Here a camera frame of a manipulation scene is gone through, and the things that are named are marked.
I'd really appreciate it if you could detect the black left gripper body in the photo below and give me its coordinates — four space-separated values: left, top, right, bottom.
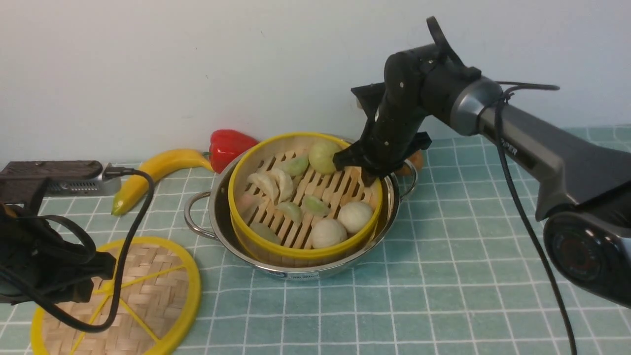
0 177 116 304

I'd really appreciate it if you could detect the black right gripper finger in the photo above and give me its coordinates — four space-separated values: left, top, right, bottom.
361 167 380 188

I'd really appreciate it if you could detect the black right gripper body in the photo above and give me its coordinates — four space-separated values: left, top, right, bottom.
333 44 439 178

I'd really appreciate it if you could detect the bamboo steamer basket yellow rim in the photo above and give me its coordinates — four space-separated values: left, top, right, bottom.
228 132 385 268

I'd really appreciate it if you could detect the woven bamboo steamer lid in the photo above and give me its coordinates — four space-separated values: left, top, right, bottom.
30 237 202 355

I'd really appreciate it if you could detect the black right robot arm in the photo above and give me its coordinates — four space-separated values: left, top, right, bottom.
333 43 631 307

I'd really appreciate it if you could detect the stainless steel pot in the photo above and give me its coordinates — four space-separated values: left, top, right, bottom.
183 153 419 282

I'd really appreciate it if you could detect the white round bun upper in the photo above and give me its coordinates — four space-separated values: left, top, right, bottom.
337 201 373 234

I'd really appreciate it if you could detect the white round bun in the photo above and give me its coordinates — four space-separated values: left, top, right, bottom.
310 218 348 249
337 201 373 234

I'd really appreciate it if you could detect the brown potato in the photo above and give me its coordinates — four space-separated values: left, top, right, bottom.
395 150 424 176

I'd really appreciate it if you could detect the green round bun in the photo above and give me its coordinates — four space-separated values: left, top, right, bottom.
308 140 342 175

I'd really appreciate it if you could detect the green dumpling right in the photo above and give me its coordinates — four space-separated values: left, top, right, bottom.
302 195 331 217

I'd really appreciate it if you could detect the green dumpling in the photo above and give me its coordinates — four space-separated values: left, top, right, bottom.
302 195 331 217
280 154 309 178
250 222 282 245
276 201 303 224

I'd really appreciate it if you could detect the white round bun lower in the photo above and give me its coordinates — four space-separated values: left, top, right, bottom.
310 218 348 249

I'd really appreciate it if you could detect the green dumpling top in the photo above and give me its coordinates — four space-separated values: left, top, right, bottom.
280 154 309 178

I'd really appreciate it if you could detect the green dumpling middle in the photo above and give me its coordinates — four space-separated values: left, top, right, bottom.
276 201 303 224

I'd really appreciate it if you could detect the white dumpling right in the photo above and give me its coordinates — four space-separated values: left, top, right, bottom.
268 168 294 203

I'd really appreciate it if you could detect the white dumpling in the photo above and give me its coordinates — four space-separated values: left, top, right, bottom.
268 168 294 203
246 173 279 203

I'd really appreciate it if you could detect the white dumpling left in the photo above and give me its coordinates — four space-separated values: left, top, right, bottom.
246 173 279 203

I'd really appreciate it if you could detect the green dumpling lower left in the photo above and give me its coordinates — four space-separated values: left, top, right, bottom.
250 222 282 245

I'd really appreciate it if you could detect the pink dumpling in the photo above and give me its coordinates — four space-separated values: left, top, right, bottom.
236 194 266 222

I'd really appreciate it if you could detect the yellow banana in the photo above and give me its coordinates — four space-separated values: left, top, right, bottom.
111 148 213 216

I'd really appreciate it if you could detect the green checkered tablecloth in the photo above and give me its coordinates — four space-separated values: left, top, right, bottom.
0 126 631 355

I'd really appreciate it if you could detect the red bell pepper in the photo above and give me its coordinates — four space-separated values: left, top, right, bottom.
209 130 259 174

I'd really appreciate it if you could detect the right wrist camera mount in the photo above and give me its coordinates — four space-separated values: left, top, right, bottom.
350 82 386 119

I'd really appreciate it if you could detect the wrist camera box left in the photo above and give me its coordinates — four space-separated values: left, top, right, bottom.
1 160 122 204

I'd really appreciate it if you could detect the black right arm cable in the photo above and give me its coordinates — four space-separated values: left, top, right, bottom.
494 81 578 355

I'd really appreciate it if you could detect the black left camera cable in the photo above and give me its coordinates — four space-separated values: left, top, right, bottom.
0 168 156 333

